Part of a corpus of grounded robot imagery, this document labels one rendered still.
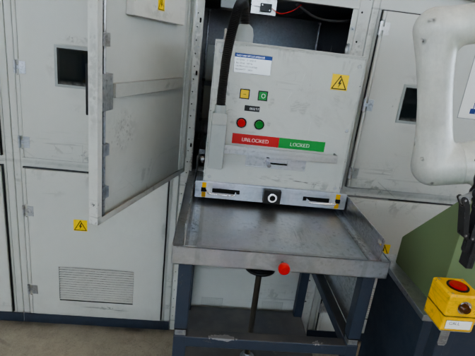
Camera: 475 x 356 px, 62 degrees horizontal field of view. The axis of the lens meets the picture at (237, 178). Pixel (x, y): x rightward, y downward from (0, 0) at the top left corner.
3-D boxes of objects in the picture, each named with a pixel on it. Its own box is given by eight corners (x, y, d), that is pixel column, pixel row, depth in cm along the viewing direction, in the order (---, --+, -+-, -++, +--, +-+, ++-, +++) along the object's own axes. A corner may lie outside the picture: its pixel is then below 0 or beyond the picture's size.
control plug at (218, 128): (222, 169, 125) (227, 115, 120) (207, 168, 125) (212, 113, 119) (222, 162, 132) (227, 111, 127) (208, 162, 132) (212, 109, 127)
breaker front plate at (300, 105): (338, 197, 141) (367, 58, 126) (203, 185, 137) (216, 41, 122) (338, 196, 142) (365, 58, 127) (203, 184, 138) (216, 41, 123)
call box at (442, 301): (471, 333, 93) (485, 297, 90) (439, 332, 92) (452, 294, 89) (452, 311, 100) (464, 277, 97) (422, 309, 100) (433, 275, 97)
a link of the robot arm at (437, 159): (406, 179, 134) (406, 11, 119) (457, 176, 131) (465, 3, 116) (416, 193, 122) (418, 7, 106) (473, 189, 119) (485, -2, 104)
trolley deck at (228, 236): (386, 279, 114) (391, 260, 112) (170, 263, 109) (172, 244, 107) (325, 195, 178) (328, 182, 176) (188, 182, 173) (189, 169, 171)
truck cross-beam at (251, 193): (343, 210, 142) (347, 194, 140) (194, 196, 138) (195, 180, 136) (340, 204, 147) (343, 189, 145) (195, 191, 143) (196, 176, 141)
